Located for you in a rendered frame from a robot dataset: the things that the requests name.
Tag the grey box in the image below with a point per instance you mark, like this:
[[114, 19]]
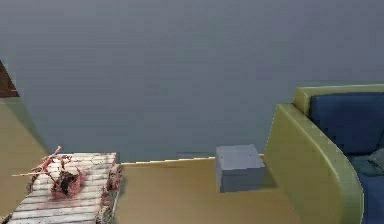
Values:
[[238, 166]]

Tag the green sofa with blue cushions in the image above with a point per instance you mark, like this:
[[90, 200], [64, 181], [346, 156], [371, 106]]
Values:
[[310, 166]]

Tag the red twig plant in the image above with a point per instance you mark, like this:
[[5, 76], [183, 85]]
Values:
[[66, 183]]

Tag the white slatted wooden table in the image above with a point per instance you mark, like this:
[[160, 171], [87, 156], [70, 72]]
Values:
[[76, 203]]

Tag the grey object on sofa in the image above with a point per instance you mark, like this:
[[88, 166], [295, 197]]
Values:
[[373, 161]]

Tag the dark brown wall fixture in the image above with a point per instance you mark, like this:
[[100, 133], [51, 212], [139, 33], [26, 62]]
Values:
[[5, 85]]

